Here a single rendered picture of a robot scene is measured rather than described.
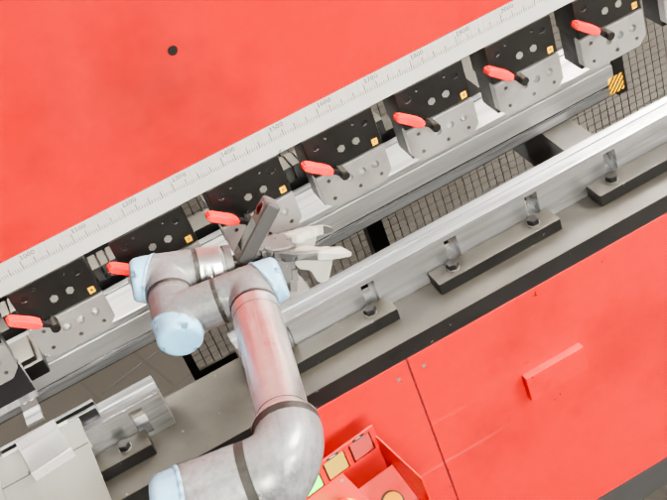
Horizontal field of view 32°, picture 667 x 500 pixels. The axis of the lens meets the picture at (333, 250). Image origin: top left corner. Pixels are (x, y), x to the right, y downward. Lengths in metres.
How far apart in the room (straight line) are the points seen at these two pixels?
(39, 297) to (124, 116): 0.37
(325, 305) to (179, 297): 0.62
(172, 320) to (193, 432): 0.62
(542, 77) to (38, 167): 1.00
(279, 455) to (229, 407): 0.90
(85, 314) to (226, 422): 0.38
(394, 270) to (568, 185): 0.43
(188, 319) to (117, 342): 0.80
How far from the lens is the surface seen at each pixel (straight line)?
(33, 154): 2.06
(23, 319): 2.17
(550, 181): 2.55
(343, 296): 2.43
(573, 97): 2.84
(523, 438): 2.76
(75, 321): 2.23
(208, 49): 2.07
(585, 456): 2.91
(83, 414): 2.40
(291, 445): 1.55
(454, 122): 2.34
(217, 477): 1.54
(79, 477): 2.28
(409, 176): 2.69
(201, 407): 2.46
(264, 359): 1.68
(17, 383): 2.33
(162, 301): 1.87
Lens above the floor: 2.49
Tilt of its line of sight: 37 degrees down
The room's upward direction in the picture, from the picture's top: 21 degrees counter-clockwise
